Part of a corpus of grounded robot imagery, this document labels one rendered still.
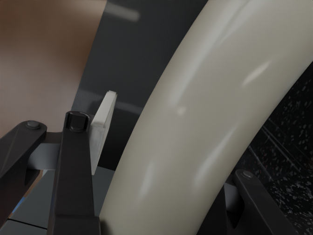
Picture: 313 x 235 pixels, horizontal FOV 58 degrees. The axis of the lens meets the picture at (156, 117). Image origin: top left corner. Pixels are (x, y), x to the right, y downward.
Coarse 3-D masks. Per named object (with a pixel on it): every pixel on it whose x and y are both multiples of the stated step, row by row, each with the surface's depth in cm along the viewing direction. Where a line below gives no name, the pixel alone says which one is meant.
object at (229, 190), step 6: (228, 180) 14; (228, 186) 14; (234, 186) 14; (228, 192) 14; (234, 192) 14; (228, 198) 14; (234, 198) 14; (240, 198) 14; (228, 204) 14; (234, 204) 14; (240, 204) 14; (228, 210) 14; (234, 210) 14; (240, 210) 14
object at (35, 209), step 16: (48, 176) 98; (96, 176) 107; (112, 176) 110; (32, 192) 88; (48, 192) 90; (96, 192) 98; (32, 208) 82; (48, 208) 84; (96, 208) 90; (16, 224) 75; (32, 224) 77
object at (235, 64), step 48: (240, 0) 6; (288, 0) 6; (192, 48) 7; (240, 48) 6; (288, 48) 6; (192, 96) 6; (240, 96) 6; (144, 144) 7; (192, 144) 7; (240, 144) 7; (144, 192) 7; (192, 192) 7
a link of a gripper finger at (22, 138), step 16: (16, 128) 12; (32, 128) 12; (0, 144) 11; (16, 144) 11; (32, 144) 11; (0, 160) 10; (16, 160) 10; (0, 176) 9; (16, 176) 10; (32, 176) 13; (0, 192) 9; (16, 192) 11; (0, 208) 10; (0, 224) 10
